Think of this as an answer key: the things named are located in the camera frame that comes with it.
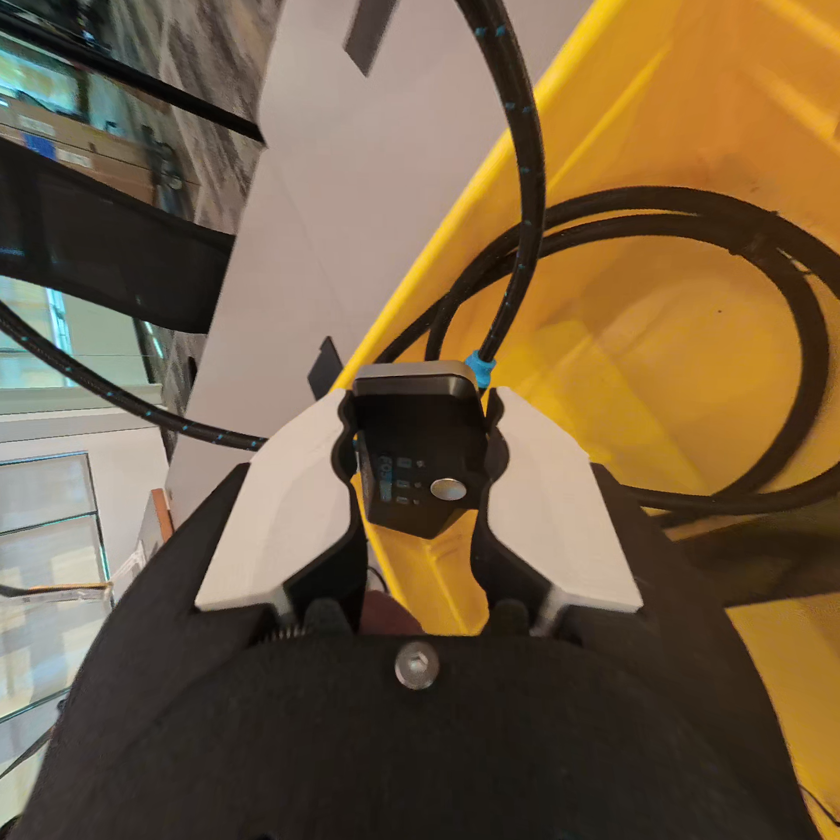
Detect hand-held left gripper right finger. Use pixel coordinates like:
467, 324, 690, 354
471, 386, 644, 635

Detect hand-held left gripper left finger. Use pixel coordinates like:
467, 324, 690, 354
193, 388, 368, 634

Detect dark grey hdmi switch box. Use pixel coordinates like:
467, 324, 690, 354
351, 360, 490, 540

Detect black switch cable with plug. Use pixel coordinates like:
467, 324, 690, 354
374, 185, 840, 519

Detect braided hdmi cable teal plugs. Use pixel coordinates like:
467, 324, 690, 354
0, 0, 549, 454

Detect yellow plastic bin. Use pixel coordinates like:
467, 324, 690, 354
328, 0, 840, 840

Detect black bin divider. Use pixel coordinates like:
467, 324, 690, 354
646, 499, 840, 610

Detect black high-back office chair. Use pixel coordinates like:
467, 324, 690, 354
0, 141, 235, 333

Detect tall cardboard boxes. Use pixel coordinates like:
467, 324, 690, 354
0, 92, 160, 199

